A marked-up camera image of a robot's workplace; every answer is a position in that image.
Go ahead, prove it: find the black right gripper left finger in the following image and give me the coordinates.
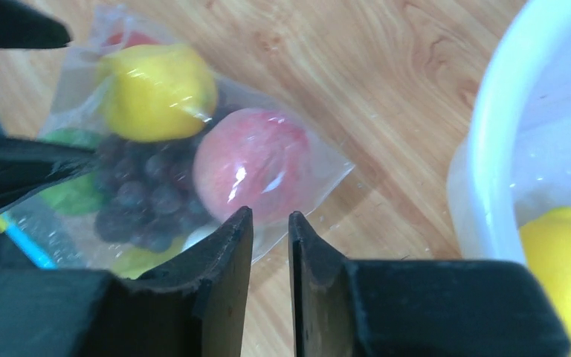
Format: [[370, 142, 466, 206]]
[[0, 207, 254, 356]]

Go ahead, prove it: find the purple grape bunch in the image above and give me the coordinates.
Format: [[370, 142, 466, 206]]
[[92, 105, 238, 253]]

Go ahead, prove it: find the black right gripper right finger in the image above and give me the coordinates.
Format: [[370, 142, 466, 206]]
[[288, 212, 571, 356]]

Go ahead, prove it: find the red orange wax apple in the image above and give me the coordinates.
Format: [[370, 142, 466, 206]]
[[101, 31, 160, 48]]

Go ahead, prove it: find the green custard apple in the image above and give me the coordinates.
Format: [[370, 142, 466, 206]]
[[39, 127, 105, 216]]

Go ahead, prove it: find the white plastic basket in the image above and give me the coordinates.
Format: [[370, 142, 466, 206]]
[[447, 1, 571, 263]]

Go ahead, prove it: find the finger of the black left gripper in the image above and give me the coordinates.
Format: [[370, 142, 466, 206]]
[[0, 0, 71, 50], [0, 136, 96, 213]]

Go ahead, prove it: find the pink peach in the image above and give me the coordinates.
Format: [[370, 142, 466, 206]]
[[193, 108, 312, 225]]

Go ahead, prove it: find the white garlic bulb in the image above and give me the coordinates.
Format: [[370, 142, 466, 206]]
[[181, 224, 219, 252]]

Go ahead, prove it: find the yellow green starfruit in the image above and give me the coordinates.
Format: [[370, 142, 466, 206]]
[[109, 235, 187, 280]]

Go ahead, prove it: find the clear zip top bag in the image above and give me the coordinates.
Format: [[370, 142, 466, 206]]
[[0, 5, 353, 279]]

